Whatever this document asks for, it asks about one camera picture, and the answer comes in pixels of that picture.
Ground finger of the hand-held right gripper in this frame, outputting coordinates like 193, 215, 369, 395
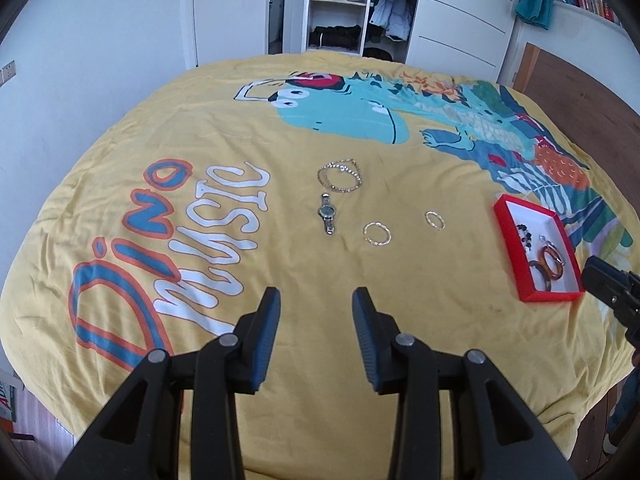
582, 256, 640, 308

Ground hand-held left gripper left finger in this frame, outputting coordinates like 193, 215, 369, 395
55, 286, 282, 480

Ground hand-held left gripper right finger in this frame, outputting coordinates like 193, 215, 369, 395
351, 286, 576, 480

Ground thin metal bangle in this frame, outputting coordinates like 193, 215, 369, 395
541, 242, 569, 268

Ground amber resin bangle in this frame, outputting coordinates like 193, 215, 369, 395
539, 245, 567, 281

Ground tortoiseshell resin bangle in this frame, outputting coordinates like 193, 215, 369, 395
529, 258, 555, 292

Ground red jewelry box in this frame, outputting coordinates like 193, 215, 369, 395
493, 195, 586, 303

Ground yellow dinosaur printed blanket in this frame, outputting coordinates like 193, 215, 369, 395
0, 50, 633, 473

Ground silver wristwatch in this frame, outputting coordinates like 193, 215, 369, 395
317, 193, 337, 236

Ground wooden headboard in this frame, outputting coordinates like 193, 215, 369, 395
514, 42, 640, 196

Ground printed box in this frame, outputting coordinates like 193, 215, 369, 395
0, 367, 24, 442

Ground white wardrobe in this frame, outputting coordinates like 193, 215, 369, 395
290, 0, 527, 84

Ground folded dark clothes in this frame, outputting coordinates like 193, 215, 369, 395
308, 25, 362, 51

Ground white door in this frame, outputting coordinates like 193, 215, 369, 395
192, 0, 272, 69

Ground hanging jackets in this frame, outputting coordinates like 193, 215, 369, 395
369, 0, 419, 41

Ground silver chain bracelet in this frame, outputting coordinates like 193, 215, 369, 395
363, 220, 393, 248

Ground double silver beaded bracelet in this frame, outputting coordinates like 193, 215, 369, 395
317, 158, 363, 194

